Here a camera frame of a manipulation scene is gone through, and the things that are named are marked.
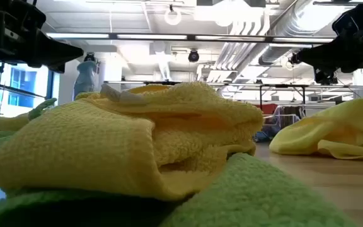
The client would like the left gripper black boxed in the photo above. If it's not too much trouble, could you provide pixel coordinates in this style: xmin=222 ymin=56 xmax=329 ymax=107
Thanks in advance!
xmin=0 ymin=0 xmax=84 ymax=74

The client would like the yellow microfiber towel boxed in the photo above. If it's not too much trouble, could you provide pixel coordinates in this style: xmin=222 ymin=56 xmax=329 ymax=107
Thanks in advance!
xmin=0 ymin=81 xmax=265 ymax=202
xmin=0 ymin=114 xmax=31 ymax=132
xmin=268 ymin=97 xmax=363 ymax=162

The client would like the black ceiling spotlight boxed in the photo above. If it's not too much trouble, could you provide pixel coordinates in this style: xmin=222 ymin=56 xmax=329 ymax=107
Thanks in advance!
xmin=187 ymin=49 xmax=200 ymax=63
xmin=289 ymin=51 xmax=301 ymax=66

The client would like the clear plastic water bottle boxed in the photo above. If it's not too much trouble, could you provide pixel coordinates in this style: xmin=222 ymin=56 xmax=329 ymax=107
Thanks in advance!
xmin=72 ymin=52 xmax=100 ymax=100

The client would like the black framed window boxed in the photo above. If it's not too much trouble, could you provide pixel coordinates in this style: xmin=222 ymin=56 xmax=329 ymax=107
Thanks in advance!
xmin=0 ymin=59 xmax=55 ymax=119

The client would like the black tripod stand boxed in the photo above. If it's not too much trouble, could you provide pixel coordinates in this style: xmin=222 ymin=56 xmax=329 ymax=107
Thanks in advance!
xmin=0 ymin=62 xmax=6 ymax=122

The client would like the clear plastic basket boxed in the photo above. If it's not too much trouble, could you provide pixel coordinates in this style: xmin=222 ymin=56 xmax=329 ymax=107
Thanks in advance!
xmin=262 ymin=105 xmax=305 ymax=143

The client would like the red storage cart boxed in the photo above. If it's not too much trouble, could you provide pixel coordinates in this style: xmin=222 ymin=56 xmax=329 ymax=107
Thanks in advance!
xmin=256 ymin=103 xmax=279 ymax=116

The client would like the long linear ceiling light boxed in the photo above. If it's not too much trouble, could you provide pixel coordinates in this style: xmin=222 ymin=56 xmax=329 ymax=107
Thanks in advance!
xmin=45 ymin=32 xmax=335 ymax=44

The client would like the black frame background table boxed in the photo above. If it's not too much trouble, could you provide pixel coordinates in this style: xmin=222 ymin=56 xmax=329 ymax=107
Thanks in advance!
xmin=258 ymin=83 xmax=308 ymax=110

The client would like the silver ventilation duct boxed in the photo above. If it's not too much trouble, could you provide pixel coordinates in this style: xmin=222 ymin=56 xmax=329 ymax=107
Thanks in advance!
xmin=258 ymin=0 xmax=335 ymax=66

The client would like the white hanging ring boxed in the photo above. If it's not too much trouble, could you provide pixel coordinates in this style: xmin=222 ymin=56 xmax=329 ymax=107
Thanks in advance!
xmin=164 ymin=4 xmax=183 ymax=26

